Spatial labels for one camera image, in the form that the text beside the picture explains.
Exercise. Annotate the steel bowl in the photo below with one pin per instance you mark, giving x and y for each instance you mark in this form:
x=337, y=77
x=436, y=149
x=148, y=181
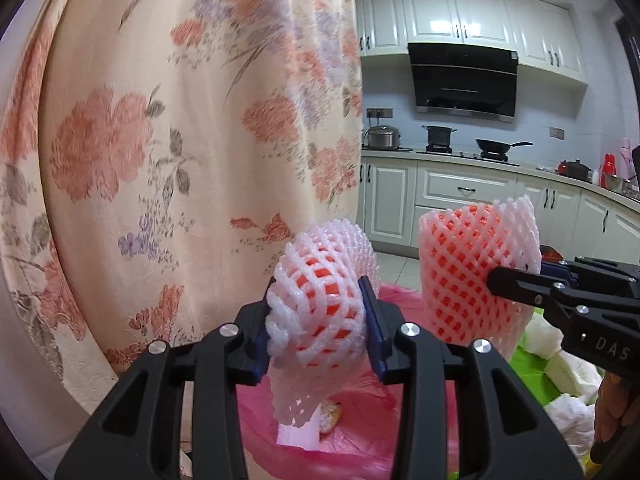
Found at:
x=620, y=184

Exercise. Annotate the dark window frame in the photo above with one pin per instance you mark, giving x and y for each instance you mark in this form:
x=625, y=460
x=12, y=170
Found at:
x=631, y=85

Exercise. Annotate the crumpled white tissue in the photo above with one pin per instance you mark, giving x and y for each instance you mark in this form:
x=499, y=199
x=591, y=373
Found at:
x=575, y=375
x=570, y=415
x=542, y=337

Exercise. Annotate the white wall cabinets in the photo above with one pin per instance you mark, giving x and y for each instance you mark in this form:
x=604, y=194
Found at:
x=450, y=15

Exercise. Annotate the black gas stove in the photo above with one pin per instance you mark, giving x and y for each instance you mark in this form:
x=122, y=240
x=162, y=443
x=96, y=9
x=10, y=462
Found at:
x=467, y=154

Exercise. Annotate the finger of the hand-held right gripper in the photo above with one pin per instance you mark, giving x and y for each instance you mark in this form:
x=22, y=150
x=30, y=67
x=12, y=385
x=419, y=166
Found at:
x=595, y=269
x=525, y=287

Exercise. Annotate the silver pressure cooker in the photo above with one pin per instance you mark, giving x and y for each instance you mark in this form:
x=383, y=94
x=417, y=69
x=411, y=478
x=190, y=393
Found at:
x=382, y=137

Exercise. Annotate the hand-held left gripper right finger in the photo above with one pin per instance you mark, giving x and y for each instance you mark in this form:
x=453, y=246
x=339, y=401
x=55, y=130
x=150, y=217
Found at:
x=375, y=322

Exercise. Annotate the white base cabinets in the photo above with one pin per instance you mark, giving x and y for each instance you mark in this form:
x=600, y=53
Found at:
x=445, y=190

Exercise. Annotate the black frying pan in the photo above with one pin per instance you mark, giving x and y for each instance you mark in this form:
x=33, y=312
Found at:
x=495, y=146

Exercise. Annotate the black stock pot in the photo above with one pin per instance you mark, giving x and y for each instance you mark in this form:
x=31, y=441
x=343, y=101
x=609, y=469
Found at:
x=440, y=136

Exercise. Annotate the floral curtain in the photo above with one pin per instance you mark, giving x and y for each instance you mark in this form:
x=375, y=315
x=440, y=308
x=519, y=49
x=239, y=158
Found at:
x=150, y=135

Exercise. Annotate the orange peel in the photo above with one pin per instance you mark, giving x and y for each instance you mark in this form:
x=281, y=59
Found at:
x=331, y=416

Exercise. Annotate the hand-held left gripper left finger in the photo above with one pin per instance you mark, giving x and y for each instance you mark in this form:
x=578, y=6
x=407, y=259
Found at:
x=256, y=360

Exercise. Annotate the person's right hand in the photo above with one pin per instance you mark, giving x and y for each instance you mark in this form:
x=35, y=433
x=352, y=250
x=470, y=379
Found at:
x=612, y=410

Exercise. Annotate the black range hood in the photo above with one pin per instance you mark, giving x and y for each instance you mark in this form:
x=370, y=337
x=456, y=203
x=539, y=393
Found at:
x=465, y=80

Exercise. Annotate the green printed tablecloth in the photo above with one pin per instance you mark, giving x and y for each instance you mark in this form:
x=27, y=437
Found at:
x=530, y=370

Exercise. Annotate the double wall socket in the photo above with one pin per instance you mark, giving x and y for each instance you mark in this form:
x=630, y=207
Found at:
x=379, y=113

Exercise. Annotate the single wall socket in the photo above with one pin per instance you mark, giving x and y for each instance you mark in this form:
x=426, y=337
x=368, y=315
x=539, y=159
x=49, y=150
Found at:
x=556, y=133

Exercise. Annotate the pink plastic trash bag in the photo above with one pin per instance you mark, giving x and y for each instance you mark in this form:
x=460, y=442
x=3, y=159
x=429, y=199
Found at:
x=350, y=455

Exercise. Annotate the white foam fruit net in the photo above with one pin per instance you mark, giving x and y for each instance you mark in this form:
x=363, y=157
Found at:
x=465, y=270
x=320, y=310

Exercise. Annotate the red casserole pot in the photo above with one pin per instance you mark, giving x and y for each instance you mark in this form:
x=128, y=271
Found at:
x=574, y=170

